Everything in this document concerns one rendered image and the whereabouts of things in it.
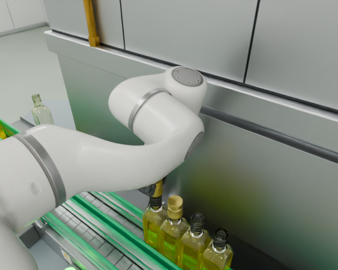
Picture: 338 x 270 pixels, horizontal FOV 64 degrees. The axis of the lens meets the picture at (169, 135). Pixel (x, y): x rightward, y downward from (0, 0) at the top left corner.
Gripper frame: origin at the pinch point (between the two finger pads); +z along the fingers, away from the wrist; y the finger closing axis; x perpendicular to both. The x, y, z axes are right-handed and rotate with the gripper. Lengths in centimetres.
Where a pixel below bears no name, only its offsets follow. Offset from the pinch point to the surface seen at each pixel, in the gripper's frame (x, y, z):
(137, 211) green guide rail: -4.1, -3.4, 24.3
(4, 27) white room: -522, -228, 246
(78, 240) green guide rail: -10.7, 13.4, 25.7
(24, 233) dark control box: -32, 18, 45
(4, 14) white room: -528, -237, 224
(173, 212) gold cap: 7.4, 1.8, 2.5
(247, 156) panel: 13.4, -11.8, -11.1
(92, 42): -35.0, -13.0, -13.7
